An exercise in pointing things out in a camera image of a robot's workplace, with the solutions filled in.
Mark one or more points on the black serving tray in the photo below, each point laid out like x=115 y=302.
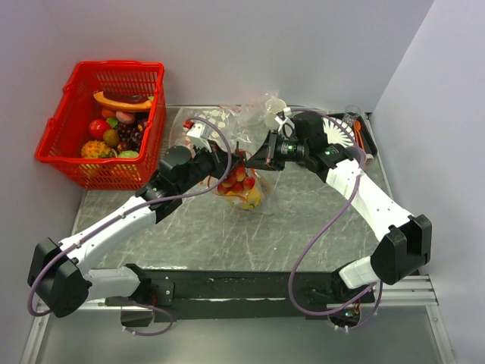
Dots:
x=370 y=145

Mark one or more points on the striped white plate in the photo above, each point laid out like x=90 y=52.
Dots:
x=338 y=132

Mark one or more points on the red lychee bunch toy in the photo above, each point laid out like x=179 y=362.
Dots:
x=240 y=181

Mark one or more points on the aluminium rail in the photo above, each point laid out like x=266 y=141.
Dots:
x=410 y=291

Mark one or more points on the spiky yellow fruit toy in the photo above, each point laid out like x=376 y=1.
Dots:
x=96 y=149

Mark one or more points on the green leaf toy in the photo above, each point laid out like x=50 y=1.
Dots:
x=113 y=122

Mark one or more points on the pink peach toy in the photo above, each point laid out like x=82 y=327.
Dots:
x=125 y=117

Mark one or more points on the red apple toy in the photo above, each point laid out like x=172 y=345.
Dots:
x=97 y=128

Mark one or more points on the cream ceramic mug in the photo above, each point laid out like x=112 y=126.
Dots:
x=272 y=106

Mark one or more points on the beige mug purple inside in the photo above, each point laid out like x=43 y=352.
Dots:
x=364 y=160

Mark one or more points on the green fruit toy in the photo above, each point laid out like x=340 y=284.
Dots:
x=128 y=154

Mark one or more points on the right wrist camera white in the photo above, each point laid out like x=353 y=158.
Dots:
x=285 y=125

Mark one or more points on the dark grape bunch toy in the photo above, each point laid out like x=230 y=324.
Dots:
x=131 y=136

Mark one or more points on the clear drinking glass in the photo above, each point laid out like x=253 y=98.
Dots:
x=351 y=113

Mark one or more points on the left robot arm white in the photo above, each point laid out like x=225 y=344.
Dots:
x=64 y=274

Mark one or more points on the clear zip bag orange zipper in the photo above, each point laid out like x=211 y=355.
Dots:
x=266 y=187

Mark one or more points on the red plastic basket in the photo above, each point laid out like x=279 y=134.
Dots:
x=67 y=131

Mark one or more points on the yellow bell pepper toy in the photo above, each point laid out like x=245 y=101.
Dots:
x=252 y=199

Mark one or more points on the brown kiwi toy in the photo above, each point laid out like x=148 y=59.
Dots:
x=111 y=138

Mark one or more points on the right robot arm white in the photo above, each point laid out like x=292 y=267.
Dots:
x=404 y=239

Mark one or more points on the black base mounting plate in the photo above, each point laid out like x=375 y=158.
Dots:
x=197 y=294

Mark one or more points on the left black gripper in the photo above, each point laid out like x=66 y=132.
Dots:
x=218 y=158

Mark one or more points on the orange plastic spoon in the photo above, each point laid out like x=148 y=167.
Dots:
x=358 y=136

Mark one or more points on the polka dot zip bag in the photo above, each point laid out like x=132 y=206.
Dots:
x=221 y=117

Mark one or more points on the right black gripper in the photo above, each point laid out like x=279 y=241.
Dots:
x=266 y=158

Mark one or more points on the crumpled clear plastic bag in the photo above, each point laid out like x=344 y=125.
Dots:
x=251 y=130

